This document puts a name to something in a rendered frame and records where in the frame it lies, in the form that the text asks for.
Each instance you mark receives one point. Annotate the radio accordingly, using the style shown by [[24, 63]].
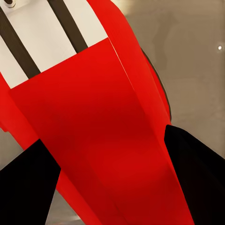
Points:
[[73, 75]]

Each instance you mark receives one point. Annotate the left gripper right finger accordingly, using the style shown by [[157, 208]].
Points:
[[201, 174]]

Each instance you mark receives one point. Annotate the coffee table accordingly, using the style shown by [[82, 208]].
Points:
[[185, 42]]

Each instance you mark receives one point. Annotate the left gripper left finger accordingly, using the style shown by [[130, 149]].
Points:
[[27, 186]]

